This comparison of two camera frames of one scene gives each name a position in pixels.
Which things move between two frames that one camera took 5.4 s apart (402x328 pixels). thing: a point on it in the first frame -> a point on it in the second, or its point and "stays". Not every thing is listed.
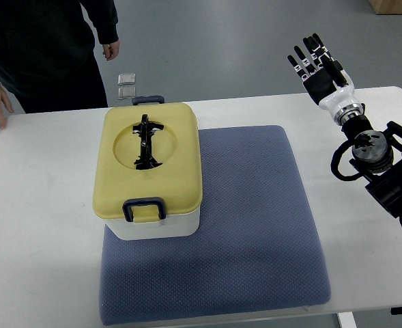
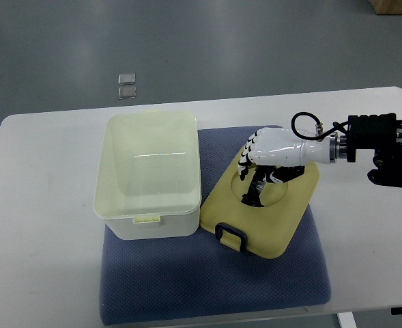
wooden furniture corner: x=395 y=7 stays
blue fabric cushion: x=255 y=248 stays
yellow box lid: x=178 y=180 -> x=265 y=231
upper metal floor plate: x=126 y=78 stays
